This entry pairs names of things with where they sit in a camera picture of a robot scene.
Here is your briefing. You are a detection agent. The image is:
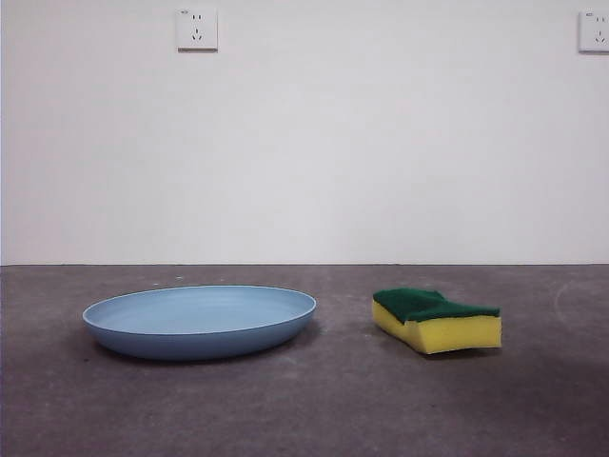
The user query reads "light blue round plate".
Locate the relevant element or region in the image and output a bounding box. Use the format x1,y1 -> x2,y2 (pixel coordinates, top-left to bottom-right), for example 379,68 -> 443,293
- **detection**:
82,284 -> 319,361

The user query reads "yellow sponge with green pad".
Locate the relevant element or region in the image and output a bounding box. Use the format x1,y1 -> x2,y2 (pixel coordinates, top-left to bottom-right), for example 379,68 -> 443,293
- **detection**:
371,287 -> 503,356

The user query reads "white wall socket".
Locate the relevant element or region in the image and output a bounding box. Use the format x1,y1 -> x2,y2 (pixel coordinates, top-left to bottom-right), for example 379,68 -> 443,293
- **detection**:
578,10 -> 609,54
176,6 -> 220,52

